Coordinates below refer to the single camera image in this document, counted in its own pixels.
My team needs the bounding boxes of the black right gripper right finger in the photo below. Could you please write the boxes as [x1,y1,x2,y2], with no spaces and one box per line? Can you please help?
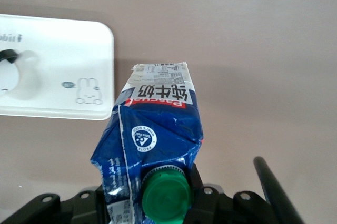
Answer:
[185,164,280,224]

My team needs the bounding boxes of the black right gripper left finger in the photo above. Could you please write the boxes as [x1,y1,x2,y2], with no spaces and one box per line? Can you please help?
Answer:
[0,185,106,224]

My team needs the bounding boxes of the blue milk carton green cap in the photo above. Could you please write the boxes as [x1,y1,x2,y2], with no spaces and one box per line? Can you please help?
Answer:
[90,61,205,224]

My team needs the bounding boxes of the white smiley cup black handle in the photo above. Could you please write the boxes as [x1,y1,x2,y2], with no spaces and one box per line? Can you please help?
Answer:
[0,48,42,101]

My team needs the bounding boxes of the cream rabbit print tray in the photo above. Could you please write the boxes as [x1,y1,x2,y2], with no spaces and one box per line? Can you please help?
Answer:
[0,13,115,121]

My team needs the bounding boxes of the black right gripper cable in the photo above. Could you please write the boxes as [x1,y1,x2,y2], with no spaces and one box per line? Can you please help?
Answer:
[253,156,305,224]

